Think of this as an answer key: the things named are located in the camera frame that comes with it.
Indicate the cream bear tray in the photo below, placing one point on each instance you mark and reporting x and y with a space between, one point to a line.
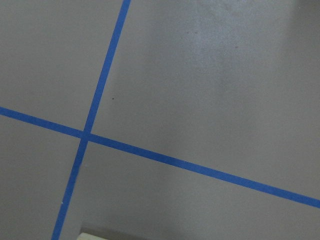
87 236

